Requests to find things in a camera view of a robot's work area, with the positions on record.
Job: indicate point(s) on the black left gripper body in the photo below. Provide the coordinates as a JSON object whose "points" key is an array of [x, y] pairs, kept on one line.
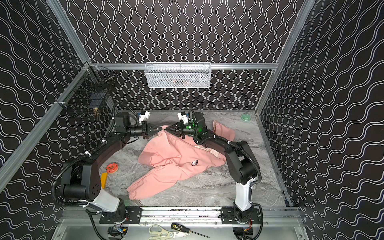
{"points": [[144, 130]]}

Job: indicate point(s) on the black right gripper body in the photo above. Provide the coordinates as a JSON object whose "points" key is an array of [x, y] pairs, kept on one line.
{"points": [[181, 129]]}

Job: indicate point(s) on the pink zip-up jacket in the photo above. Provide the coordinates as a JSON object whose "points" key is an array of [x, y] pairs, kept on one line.
{"points": [[172, 159]]}

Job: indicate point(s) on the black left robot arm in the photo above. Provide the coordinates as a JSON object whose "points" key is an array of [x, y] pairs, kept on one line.
{"points": [[79, 182]]}

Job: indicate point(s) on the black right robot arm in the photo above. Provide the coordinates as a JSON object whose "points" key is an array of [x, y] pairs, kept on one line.
{"points": [[242, 164]]}

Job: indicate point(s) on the green transparent lid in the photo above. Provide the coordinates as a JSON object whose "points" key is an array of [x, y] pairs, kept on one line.
{"points": [[246, 117]]}

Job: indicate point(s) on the red tape roll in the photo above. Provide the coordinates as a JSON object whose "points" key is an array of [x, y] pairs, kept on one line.
{"points": [[112, 168]]}

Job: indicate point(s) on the small brass bell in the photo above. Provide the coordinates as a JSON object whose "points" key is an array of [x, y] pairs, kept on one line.
{"points": [[96, 112]]}

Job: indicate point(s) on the yellow block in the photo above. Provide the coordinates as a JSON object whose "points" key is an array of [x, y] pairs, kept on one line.
{"points": [[104, 177]]}

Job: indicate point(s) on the black yellow screwdriver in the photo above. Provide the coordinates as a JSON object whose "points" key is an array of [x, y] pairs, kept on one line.
{"points": [[183, 229]]}

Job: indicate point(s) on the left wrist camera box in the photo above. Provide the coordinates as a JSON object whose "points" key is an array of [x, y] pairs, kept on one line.
{"points": [[143, 116]]}

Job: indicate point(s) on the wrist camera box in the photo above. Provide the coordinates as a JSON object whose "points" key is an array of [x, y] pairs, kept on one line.
{"points": [[184, 117], [143, 116]]}

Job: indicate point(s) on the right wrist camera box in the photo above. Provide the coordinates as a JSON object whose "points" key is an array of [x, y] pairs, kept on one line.
{"points": [[184, 117]]}

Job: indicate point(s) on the white wire mesh basket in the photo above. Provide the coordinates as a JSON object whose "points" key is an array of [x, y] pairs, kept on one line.
{"points": [[178, 75]]}

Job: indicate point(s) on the black wire basket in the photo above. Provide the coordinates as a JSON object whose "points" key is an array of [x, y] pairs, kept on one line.
{"points": [[93, 90]]}

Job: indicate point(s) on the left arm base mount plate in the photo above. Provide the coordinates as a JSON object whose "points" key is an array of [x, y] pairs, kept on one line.
{"points": [[131, 215]]}

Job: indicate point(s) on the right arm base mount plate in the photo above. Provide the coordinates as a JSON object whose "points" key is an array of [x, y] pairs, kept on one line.
{"points": [[234, 216]]}

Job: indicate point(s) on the scissors with pale handles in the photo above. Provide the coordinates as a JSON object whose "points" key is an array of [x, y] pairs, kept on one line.
{"points": [[159, 233]]}

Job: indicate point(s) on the aluminium front rail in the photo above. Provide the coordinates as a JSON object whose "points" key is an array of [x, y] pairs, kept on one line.
{"points": [[203, 217]]}

